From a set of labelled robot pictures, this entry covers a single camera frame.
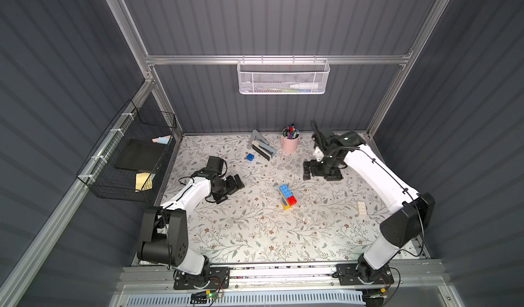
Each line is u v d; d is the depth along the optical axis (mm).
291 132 1041
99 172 620
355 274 715
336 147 552
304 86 876
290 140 1051
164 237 439
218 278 737
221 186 762
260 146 1114
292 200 811
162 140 826
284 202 855
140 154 751
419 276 737
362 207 889
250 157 1084
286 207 906
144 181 608
